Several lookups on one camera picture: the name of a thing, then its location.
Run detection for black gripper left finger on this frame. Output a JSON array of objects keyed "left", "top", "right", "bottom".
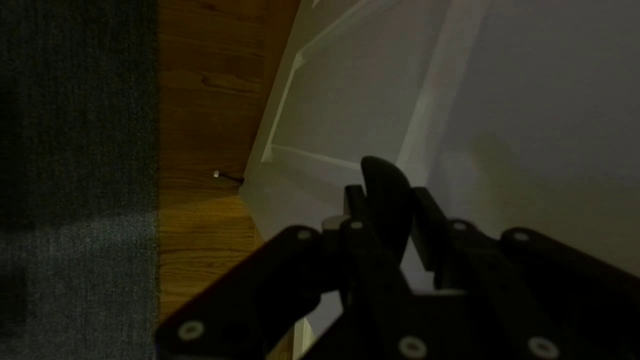
[{"left": 156, "top": 184, "right": 402, "bottom": 360}]

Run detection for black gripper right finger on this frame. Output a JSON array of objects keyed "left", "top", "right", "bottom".
[{"left": 408, "top": 187, "right": 640, "bottom": 360}]

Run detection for white panelled door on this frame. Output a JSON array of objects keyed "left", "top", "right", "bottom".
[{"left": 238, "top": 0, "right": 640, "bottom": 360}]

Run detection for small metal door stopper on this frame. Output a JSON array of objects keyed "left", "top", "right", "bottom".
[{"left": 209, "top": 169, "right": 245, "bottom": 187}]

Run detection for grey blue rug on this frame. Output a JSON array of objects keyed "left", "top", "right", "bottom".
[{"left": 0, "top": 0, "right": 162, "bottom": 360}]

